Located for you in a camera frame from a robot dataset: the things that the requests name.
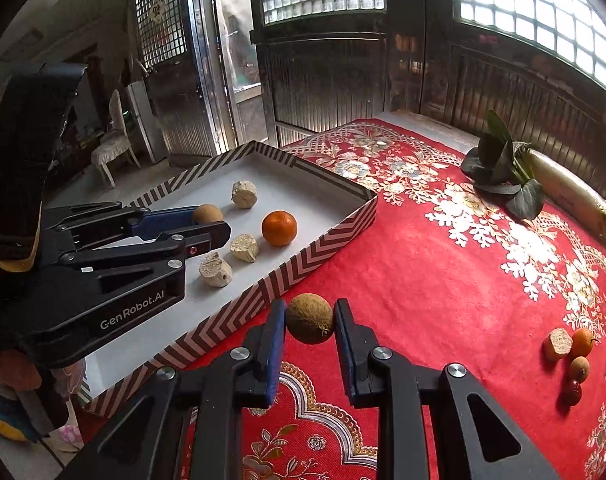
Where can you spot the green leafy vegetable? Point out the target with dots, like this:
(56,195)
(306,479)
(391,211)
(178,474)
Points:
(493,160)

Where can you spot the metal grid door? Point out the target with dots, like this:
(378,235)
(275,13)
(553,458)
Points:
(168,60)

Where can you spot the dark red date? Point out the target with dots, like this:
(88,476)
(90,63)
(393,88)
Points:
(572,393)

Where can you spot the striped cardboard box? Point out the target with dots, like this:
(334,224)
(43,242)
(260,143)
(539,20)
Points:
(308,195)

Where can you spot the white radish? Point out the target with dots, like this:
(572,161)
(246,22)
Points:
(563,185)

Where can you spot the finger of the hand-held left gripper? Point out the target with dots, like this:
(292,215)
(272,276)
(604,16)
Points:
(203,237)
(168,221)

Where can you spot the large beige sugarcane chunk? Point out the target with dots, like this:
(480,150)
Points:
(215,270)

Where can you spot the small orange with stem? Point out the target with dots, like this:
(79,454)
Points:
(583,342)

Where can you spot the brown longan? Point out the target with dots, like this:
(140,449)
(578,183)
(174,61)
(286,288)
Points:
(209,214)
(308,319)
(579,369)

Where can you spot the round beige sugarcane chunk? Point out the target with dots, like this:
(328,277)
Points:
(244,194)

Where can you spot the colourful cloth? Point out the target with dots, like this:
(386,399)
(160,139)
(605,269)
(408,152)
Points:
(13,410)

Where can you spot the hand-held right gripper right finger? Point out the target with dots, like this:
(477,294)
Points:
(348,360)

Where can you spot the white chair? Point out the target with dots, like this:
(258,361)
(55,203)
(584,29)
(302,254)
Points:
(110,147)

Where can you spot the large mandarin orange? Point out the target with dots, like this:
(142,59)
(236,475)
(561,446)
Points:
(279,228)

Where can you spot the person's left forearm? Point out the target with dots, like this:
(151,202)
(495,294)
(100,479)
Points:
(28,135)

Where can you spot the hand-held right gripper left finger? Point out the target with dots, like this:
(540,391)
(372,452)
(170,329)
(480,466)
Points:
(275,355)

